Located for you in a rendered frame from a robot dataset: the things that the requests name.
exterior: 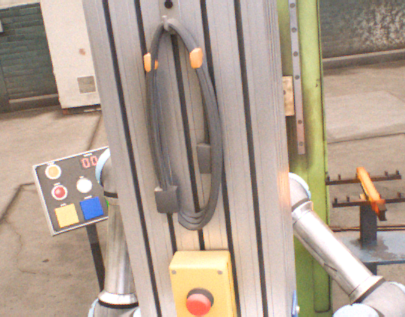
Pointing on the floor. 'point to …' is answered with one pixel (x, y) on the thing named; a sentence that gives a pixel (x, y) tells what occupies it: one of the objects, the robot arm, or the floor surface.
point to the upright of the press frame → (307, 140)
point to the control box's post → (96, 254)
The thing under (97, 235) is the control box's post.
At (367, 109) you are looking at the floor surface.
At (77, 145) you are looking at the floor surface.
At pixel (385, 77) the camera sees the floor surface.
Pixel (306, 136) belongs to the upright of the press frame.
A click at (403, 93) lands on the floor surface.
